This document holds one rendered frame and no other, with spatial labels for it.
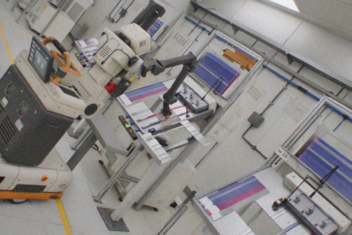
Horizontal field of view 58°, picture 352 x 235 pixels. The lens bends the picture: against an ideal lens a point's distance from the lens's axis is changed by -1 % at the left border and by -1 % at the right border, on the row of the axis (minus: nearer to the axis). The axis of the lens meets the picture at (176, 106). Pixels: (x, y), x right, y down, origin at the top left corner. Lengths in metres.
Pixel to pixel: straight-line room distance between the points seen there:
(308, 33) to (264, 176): 2.81
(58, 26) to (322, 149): 5.83
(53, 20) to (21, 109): 5.09
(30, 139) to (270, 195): 1.62
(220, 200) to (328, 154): 0.81
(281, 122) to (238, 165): 0.80
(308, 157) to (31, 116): 1.86
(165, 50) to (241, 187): 2.37
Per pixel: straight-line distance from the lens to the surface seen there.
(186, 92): 3.14
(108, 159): 3.47
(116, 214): 2.86
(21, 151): 2.07
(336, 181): 2.42
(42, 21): 7.06
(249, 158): 4.39
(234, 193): 2.36
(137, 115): 2.97
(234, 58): 3.61
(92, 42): 4.41
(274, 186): 2.50
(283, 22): 5.18
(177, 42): 4.29
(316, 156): 2.49
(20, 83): 2.19
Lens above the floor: 1.36
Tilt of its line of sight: 6 degrees down
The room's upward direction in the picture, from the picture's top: 40 degrees clockwise
